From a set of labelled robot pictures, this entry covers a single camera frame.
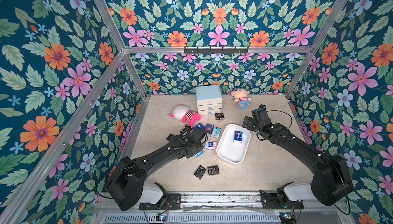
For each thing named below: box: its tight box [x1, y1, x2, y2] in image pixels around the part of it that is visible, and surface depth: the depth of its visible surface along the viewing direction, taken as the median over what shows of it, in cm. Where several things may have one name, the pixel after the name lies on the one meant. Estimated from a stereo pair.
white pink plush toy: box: [169, 104, 202, 127], surface depth 102 cm
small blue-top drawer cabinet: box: [194, 84, 223, 117], surface depth 102 cm
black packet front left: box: [193, 165, 207, 180], surface depth 83 cm
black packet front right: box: [207, 165, 220, 176], surface depth 84 cm
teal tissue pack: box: [210, 126, 222, 139], surface depth 98 cm
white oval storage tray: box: [215, 123, 252, 165], surface depth 93 cm
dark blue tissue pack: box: [233, 130, 244, 144], surface depth 95 cm
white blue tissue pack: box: [204, 140, 218, 151], surface depth 92 cm
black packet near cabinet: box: [214, 112, 225, 121], surface depth 107 cm
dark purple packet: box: [204, 123, 215, 136], surface depth 100 cm
